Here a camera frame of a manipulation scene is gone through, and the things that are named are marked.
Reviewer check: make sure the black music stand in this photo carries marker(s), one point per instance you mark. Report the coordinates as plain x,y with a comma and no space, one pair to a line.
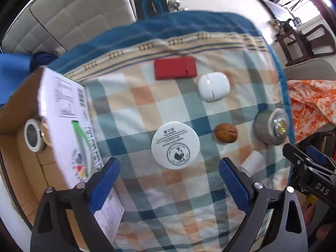
295,1

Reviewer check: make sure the beige padded sofa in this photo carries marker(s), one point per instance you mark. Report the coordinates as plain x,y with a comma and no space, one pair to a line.
78,10

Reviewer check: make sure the red flat rectangular box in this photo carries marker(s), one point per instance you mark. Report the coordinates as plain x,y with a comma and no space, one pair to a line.
175,68

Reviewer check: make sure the dark wooden chair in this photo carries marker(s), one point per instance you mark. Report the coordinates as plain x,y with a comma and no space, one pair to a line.
302,44

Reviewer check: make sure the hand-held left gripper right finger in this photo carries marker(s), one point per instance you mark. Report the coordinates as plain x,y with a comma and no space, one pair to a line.
233,186

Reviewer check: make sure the dark blue knitted cloth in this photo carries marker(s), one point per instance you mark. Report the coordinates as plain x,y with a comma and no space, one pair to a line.
43,59

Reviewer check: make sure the round wooden disc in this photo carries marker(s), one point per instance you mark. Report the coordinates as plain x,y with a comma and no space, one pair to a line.
45,134

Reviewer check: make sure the small pale figurines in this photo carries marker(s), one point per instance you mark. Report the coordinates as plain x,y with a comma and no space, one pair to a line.
277,25

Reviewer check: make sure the checked blanket with blue border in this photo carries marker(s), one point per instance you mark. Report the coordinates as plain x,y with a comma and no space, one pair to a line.
168,105

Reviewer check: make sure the small white cylinder bottle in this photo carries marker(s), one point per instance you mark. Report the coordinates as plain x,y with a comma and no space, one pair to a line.
252,163

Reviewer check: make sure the silver metal cylinder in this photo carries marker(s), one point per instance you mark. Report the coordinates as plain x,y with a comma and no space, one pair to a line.
263,127

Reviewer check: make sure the white tape roll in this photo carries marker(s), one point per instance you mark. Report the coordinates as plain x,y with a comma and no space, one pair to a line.
33,135

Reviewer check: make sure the brown walnut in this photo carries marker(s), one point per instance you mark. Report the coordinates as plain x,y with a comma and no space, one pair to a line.
226,133

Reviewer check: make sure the white round cream jar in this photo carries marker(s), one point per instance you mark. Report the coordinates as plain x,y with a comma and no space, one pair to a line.
175,145

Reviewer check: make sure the small silver dumbbell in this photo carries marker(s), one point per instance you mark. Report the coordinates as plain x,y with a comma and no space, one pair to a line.
175,4

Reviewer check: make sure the orange floral cloth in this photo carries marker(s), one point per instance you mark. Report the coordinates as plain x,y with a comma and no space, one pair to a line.
312,102

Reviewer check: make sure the cardboard box with white label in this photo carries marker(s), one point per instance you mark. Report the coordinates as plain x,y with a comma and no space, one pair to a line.
65,126

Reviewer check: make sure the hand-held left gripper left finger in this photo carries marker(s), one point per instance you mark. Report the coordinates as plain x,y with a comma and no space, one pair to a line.
105,186

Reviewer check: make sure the grey seat cushion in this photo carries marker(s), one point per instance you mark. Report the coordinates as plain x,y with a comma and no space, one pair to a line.
312,69

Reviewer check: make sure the white earbud case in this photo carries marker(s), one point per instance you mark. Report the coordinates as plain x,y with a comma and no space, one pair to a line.
214,87

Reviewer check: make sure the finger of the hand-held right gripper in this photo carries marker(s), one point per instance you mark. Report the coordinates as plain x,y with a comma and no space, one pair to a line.
296,155
316,154

